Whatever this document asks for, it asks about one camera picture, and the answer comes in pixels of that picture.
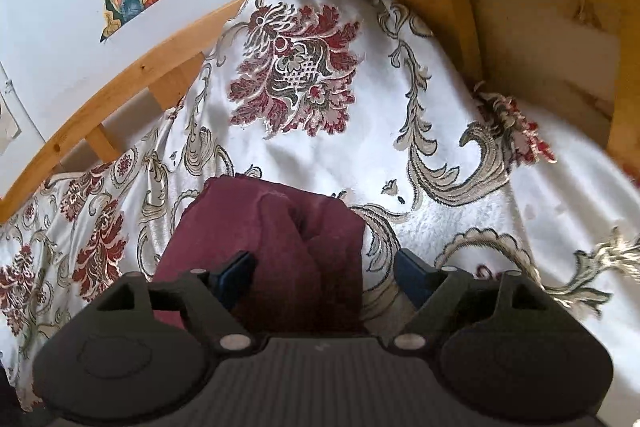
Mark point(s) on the maroon long-sleeve sweater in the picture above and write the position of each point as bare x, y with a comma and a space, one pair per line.
308, 277

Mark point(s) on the white floral satin bedspread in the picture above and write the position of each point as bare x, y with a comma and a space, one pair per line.
356, 100

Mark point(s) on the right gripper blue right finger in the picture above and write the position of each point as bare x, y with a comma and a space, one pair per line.
417, 280

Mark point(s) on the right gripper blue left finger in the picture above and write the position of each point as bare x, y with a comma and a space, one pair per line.
234, 280

